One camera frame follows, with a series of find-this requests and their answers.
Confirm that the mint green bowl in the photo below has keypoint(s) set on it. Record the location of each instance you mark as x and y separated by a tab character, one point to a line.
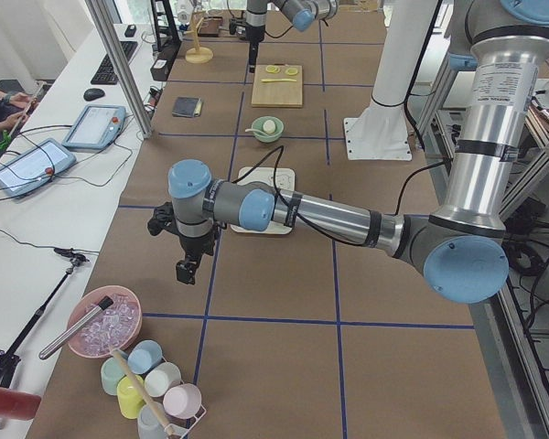
258	124

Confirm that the pink bowl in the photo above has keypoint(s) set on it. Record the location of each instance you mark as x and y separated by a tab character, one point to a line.
85	305

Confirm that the black computer mouse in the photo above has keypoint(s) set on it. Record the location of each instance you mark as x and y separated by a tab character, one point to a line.
93	94

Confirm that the yellow sponge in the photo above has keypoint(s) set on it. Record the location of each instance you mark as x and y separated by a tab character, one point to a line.
198	108

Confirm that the blue teach pendant near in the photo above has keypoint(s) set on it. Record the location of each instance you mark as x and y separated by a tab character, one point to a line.
35	168

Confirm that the blue teach pendant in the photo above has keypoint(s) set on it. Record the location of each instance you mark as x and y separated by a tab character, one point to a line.
35	168
96	127

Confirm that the aluminium frame post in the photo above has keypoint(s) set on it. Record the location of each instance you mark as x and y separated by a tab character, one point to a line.
104	25

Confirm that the steel tube tool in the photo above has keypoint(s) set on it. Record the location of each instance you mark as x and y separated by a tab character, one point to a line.
69	333

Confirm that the clear crinkled plastic ice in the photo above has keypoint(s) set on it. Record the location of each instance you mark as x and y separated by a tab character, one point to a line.
112	328

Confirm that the white wire cup rack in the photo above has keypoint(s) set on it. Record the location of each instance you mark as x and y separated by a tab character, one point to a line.
182	431

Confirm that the red bottle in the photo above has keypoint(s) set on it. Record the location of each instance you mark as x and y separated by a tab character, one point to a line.
18	405

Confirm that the mint green cup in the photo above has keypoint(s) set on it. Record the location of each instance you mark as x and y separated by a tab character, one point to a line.
111	374

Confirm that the wooden mug tree stand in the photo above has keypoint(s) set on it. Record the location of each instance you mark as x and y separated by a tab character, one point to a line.
197	54

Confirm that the white ceramic spoon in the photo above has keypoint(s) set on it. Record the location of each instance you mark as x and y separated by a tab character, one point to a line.
256	131

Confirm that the blue teach pendant far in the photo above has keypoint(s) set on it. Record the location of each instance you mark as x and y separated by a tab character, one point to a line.
96	127

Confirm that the yellow cup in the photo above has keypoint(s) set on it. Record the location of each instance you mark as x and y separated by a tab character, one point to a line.
129	399

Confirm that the light blue cup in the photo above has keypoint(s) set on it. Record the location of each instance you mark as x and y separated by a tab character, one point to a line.
146	355

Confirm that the dark glass tray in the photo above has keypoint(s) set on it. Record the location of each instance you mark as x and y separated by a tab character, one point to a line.
210	26

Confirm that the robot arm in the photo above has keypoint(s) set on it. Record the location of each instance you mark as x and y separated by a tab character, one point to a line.
301	14
457	248

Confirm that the bamboo cutting board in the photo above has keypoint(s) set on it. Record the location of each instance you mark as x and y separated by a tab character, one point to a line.
277	95

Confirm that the cream bear serving tray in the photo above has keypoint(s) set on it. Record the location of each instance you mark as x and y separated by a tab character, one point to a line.
285	179

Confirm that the white steamed bun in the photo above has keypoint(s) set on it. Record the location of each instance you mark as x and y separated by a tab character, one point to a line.
269	126

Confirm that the wooden stick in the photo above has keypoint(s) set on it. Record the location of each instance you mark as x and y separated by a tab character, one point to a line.
168	427

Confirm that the white cup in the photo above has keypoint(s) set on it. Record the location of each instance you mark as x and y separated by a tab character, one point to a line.
162	378

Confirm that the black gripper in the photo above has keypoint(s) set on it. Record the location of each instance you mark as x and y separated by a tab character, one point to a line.
195	246
255	35

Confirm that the pink cup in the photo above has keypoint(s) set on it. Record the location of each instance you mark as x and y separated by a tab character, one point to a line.
182	401

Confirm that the black tripod stick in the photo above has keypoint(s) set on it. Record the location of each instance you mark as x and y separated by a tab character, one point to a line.
8	358

